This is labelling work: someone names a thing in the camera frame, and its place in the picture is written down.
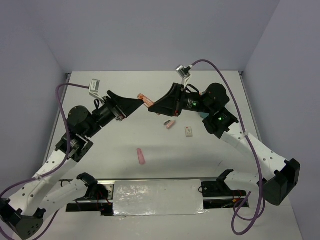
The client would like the white eraser with label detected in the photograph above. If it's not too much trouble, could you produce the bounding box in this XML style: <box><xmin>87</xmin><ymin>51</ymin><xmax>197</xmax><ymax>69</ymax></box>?
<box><xmin>185</xmin><ymin>126</ymin><xmax>193</xmax><ymax>138</ymax></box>

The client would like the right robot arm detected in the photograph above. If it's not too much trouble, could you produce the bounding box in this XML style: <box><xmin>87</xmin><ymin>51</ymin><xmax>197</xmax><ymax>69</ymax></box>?
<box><xmin>148</xmin><ymin>83</ymin><xmax>301</xmax><ymax>206</ymax></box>

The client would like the teal round organizer container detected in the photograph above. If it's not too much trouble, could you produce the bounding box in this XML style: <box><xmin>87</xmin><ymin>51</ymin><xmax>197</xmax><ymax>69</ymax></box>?
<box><xmin>199</xmin><ymin>112</ymin><xmax>209</xmax><ymax>119</ymax></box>

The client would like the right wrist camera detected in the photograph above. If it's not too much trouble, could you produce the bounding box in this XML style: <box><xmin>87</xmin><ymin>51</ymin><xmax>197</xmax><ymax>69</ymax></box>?
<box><xmin>176</xmin><ymin>65</ymin><xmax>193</xmax><ymax>88</ymax></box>

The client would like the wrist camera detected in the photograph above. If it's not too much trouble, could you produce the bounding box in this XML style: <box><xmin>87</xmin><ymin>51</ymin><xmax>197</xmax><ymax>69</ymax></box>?
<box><xmin>89</xmin><ymin>79</ymin><xmax>103</xmax><ymax>101</ymax></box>
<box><xmin>176</xmin><ymin>65</ymin><xmax>193</xmax><ymax>88</ymax></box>

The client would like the orange transparent highlighter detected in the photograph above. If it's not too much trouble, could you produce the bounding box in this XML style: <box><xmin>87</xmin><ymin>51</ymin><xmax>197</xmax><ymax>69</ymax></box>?
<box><xmin>137</xmin><ymin>93</ymin><xmax>154</xmax><ymax>109</ymax></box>

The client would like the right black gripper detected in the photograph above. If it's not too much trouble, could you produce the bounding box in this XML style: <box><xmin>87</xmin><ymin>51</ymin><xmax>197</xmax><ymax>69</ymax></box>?
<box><xmin>148</xmin><ymin>82</ymin><xmax>213</xmax><ymax>117</ymax></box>

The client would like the silver foil sheet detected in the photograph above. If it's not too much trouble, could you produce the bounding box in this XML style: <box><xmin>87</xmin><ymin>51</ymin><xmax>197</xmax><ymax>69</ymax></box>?
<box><xmin>113</xmin><ymin>179</ymin><xmax>206</xmax><ymax>217</ymax></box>

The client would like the pink white correction tape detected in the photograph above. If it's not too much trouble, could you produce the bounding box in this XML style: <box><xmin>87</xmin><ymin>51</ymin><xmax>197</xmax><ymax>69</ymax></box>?
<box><xmin>163</xmin><ymin>119</ymin><xmax>176</xmax><ymax>130</ymax></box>

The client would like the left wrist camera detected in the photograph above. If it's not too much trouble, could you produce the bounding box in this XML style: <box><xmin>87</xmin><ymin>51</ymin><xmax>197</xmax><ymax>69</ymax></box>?
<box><xmin>89</xmin><ymin>79</ymin><xmax>103</xmax><ymax>101</ymax></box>

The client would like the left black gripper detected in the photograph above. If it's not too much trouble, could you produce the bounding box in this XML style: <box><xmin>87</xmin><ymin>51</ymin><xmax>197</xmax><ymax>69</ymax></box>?
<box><xmin>84</xmin><ymin>90</ymin><xmax>144</xmax><ymax>138</ymax></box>

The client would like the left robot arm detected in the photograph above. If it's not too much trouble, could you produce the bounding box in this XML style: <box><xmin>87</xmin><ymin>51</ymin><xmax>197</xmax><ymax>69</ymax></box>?
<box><xmin>0</xmin><ymin>90</ymin><xmax>144</xmax><ymax>240</ymax></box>

